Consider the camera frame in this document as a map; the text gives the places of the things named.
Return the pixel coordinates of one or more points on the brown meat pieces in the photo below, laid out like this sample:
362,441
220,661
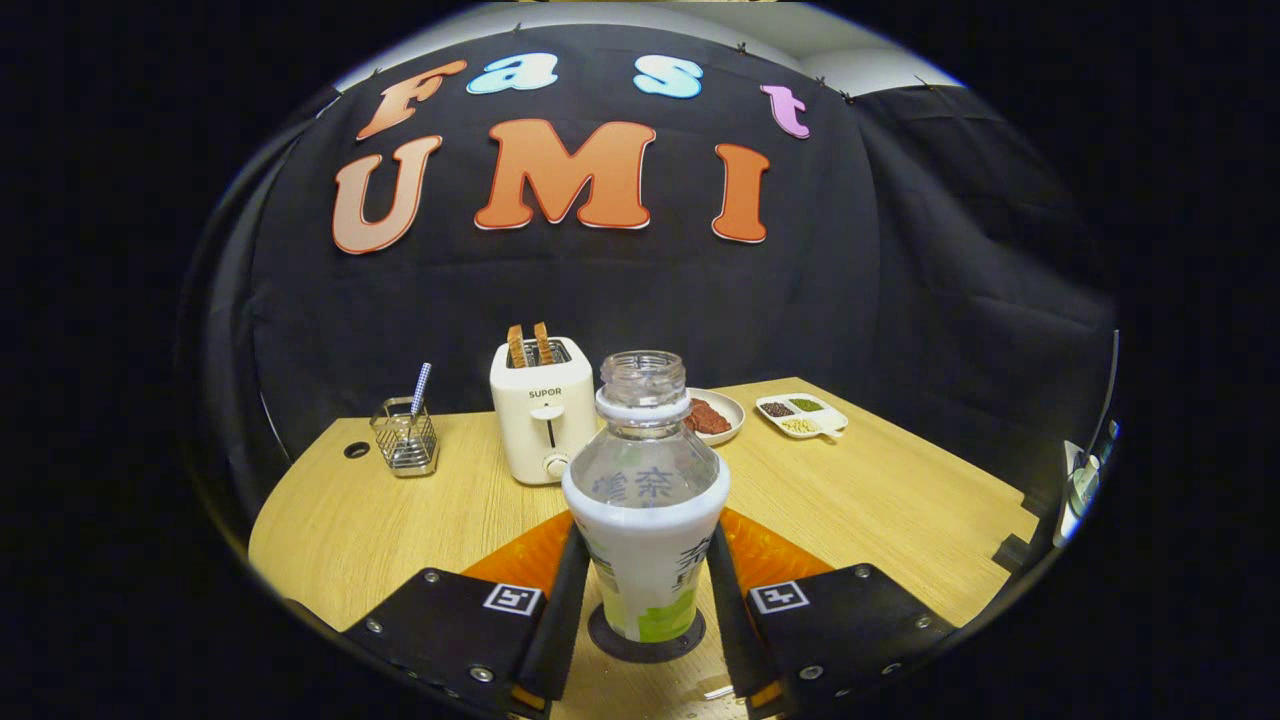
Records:
708,417

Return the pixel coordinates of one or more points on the wooden table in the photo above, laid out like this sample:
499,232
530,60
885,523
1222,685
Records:
850,520

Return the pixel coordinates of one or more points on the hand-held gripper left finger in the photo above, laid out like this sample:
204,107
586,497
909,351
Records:
560,620

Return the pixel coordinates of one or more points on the white divided condiment dish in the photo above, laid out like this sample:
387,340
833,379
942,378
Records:
800,415

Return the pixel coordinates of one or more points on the brown toast slice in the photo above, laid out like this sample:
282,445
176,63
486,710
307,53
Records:
543,342
516,345

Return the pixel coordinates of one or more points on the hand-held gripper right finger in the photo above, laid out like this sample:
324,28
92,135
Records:
728,620

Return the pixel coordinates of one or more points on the clear plastic juice bottle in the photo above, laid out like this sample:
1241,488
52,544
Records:
645,545

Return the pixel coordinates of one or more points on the white round plate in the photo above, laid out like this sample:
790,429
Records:
733,405

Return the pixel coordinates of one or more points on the dark round coaster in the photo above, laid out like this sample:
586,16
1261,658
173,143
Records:
640,652

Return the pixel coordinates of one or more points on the white toaster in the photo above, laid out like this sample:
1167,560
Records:
530,430

